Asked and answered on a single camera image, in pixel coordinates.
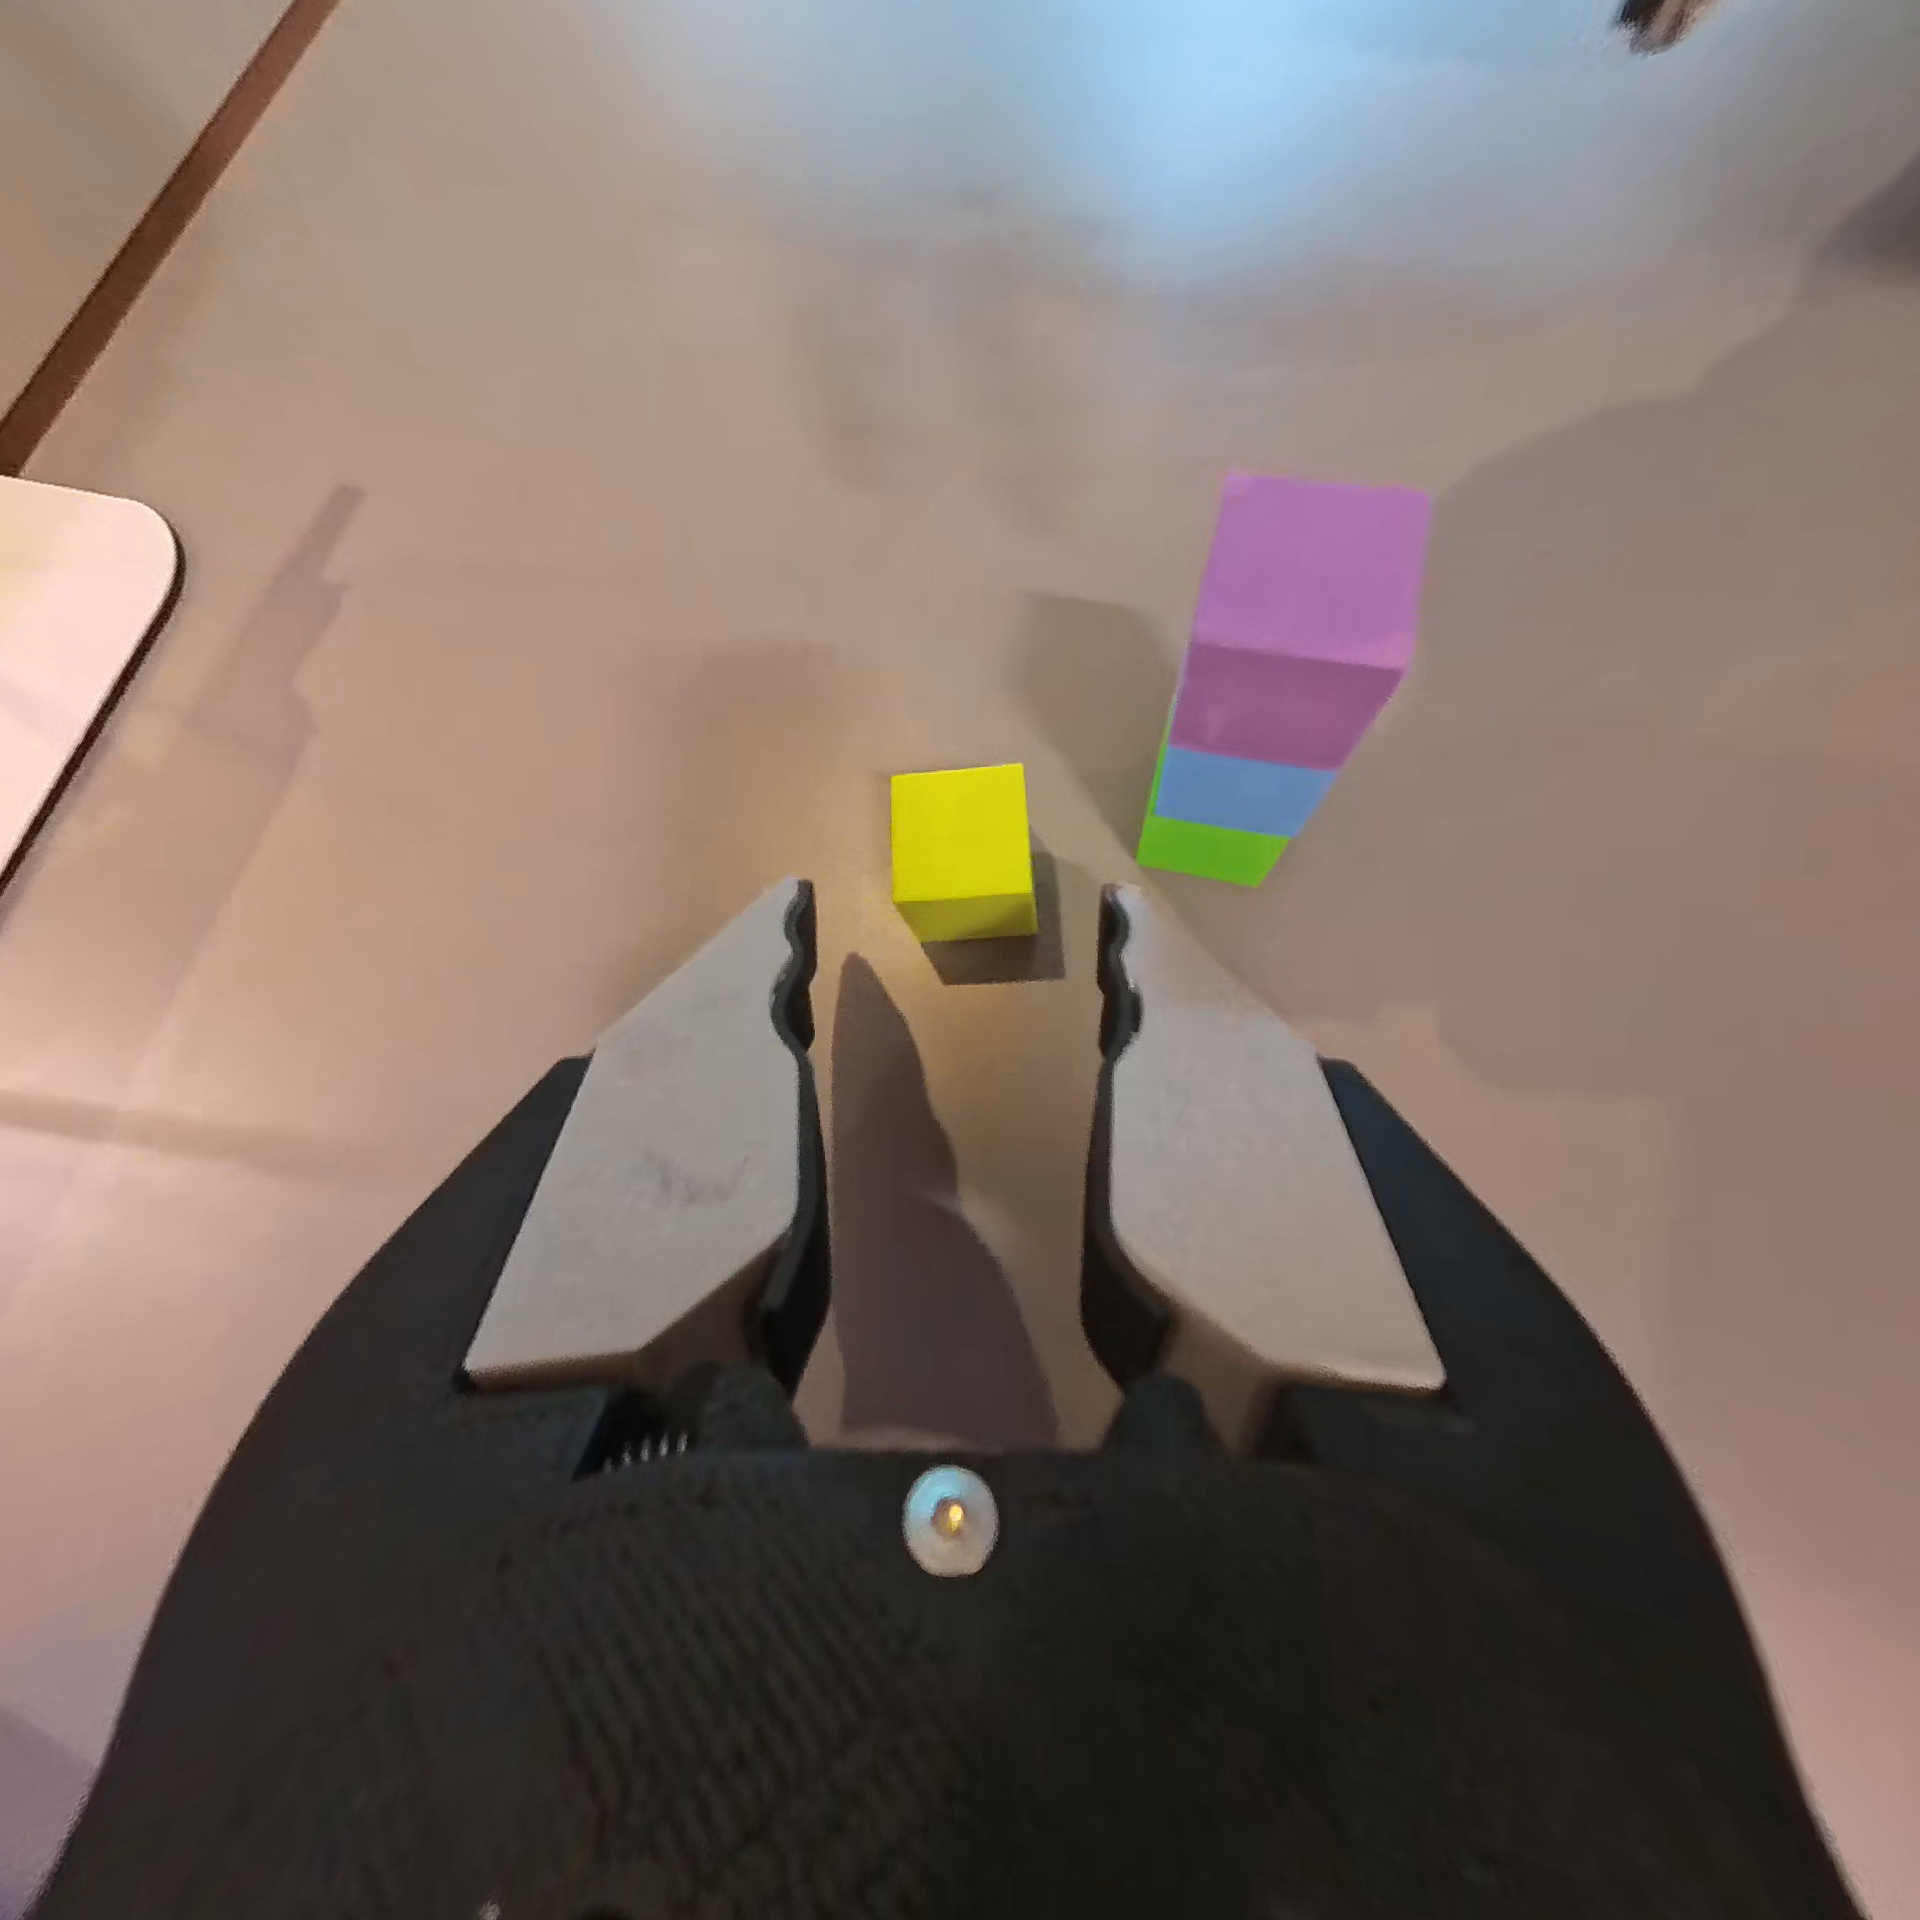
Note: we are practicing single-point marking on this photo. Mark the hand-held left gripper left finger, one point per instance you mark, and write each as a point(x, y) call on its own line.
point(661, 1158)

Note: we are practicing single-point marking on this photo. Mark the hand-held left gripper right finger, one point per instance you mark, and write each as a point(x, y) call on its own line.
point(1247, 1169)

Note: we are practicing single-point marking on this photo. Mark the yellow foam cube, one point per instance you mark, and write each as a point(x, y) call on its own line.
point(961, 848)

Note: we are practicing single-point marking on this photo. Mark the green foam cube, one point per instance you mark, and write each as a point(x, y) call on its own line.
point(1207, 849)

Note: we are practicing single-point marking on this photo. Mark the blue foam cube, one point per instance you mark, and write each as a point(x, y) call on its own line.
point(1247, 793)

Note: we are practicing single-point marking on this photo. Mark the purple foam cube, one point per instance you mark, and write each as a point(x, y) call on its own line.
point(1312, 612)

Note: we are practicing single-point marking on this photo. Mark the white rounded board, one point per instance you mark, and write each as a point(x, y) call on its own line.
point(60, 659)

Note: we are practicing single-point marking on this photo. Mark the dark object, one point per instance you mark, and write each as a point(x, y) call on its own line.
point(1658, 18)

